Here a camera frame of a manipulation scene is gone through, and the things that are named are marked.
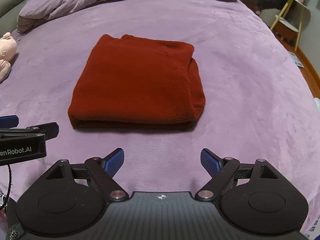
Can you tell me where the red knit cardigan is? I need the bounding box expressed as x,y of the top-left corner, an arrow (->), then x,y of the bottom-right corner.
68,35 -> 206,129

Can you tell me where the black clothes pile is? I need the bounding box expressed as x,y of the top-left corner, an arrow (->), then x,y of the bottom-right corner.
257,0 -> 287,10

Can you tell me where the purple bed sheet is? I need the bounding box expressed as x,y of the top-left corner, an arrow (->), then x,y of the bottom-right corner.
1,0 -> 319,233

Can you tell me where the pink plush toy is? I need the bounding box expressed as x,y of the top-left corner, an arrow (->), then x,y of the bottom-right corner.
0,32 -> 17,83

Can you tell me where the grey padded headboard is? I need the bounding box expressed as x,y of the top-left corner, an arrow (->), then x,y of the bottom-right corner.
1,0 -> 28,36

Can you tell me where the paper leaflet on floor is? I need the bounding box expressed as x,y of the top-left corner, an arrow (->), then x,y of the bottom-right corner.
289,51 -> 304,68

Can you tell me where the yellow leg side table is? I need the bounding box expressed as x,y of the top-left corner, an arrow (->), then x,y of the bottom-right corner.
270,0 -> 310,51

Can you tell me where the black cable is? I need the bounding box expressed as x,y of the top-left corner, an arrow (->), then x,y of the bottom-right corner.
0,164 -> 13,211

